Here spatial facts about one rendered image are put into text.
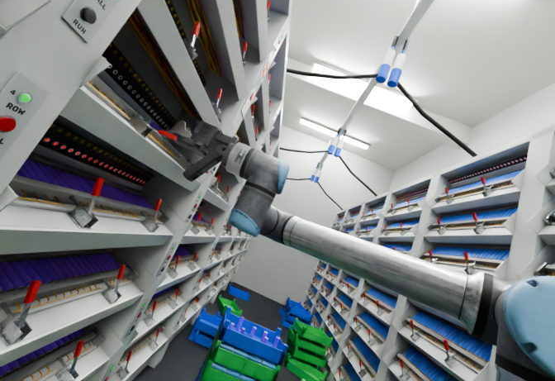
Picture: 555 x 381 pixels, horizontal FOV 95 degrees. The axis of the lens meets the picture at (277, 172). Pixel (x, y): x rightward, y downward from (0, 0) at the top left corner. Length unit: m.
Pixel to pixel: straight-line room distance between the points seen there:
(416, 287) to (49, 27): 0.69
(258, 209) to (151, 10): 0.45
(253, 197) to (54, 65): 0.44
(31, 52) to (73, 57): 0.05
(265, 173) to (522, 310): 0.51
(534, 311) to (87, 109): 0.64
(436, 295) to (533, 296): 0.19
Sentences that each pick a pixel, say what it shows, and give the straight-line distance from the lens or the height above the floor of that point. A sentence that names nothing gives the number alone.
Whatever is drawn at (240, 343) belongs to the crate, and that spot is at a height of 0.42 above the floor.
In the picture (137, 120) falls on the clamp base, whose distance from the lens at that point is 0.59.
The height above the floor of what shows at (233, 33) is 1.33.
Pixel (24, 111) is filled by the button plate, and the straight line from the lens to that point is 0.41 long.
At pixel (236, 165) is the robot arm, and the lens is 0.69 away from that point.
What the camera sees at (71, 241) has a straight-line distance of 0.59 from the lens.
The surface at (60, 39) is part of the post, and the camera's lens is 0.41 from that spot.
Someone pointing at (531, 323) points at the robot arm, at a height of 0.91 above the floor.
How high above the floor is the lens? 0.87
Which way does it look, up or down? 14 degrees up
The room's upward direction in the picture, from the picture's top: 24 degrees clockwise
